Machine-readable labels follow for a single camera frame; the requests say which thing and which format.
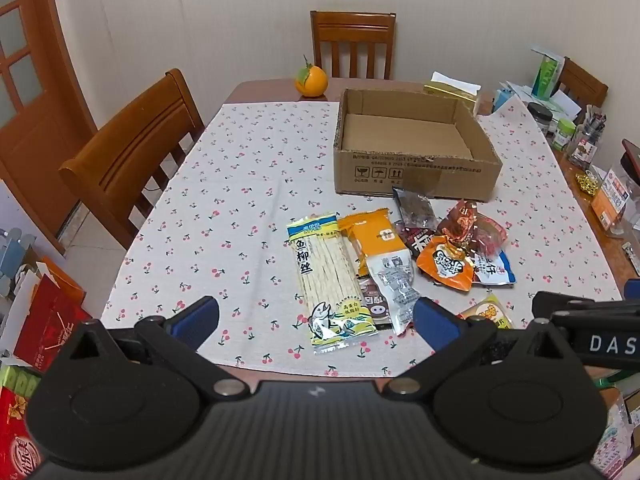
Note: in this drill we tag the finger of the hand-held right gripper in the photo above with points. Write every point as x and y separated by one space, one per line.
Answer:
575 305
633 290

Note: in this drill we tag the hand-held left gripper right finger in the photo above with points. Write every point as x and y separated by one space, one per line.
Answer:
435 322

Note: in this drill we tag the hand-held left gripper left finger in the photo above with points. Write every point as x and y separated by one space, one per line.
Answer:
197 317

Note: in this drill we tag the clear silver snack packet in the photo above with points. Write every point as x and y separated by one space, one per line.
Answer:
395 290

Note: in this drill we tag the small yellow snack packet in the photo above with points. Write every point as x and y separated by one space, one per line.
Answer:
487 312

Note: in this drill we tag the orange cartoon logo snack packet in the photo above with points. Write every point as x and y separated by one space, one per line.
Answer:
445 265

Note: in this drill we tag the small brown snack packet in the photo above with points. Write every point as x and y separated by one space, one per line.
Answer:
374 302

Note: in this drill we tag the white and blue fish packet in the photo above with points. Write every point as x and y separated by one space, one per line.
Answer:
497 272

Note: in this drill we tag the black and red snack packet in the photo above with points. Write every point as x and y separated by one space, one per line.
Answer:
417 242

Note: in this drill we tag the red-brown foil snack packet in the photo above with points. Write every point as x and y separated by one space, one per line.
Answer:
457 225

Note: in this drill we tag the plain orange snack packet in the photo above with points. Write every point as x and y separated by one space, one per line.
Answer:
377 240

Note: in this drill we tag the red transparent snack packet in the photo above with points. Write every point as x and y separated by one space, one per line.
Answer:
492 237

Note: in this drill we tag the dark transparent snack packet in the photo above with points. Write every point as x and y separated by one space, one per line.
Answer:
414 207

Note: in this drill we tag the yellow fish strip packet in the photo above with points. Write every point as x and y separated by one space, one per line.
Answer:
327 270

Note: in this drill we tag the cardboard box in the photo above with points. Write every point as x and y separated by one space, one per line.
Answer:
415 140

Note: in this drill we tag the large clear plastic jar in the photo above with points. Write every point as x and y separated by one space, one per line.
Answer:
617 195

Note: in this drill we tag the gold ornament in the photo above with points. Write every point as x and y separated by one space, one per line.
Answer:
586 183

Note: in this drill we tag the orange paper bag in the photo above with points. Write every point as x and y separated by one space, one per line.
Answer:
62 280

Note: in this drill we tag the red paper bag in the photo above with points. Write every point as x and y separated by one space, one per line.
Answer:
45 325

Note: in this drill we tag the clear jar of pens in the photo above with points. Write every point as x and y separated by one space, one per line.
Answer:
587 142

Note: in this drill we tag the green lid jar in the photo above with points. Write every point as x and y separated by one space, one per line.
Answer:
564 135

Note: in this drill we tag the black lid jar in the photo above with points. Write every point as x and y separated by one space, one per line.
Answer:
540 117

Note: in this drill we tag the white and blue box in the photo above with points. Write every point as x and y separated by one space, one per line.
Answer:
15 260

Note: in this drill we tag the wooden chair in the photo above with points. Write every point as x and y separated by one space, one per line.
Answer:
135 135
585 82
352 40

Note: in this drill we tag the small light blue box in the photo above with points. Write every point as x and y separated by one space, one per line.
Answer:
503 101

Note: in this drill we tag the pile of papers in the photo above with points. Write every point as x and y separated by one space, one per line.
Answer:
522 92

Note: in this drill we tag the green and white carton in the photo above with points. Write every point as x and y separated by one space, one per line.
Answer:
547 72

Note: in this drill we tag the yellow tissue box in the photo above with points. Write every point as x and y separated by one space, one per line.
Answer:
452 89

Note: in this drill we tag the orange fruit with leaf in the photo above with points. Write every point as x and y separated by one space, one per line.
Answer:
311 81

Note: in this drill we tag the wooden door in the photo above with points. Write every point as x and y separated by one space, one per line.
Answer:
35 85

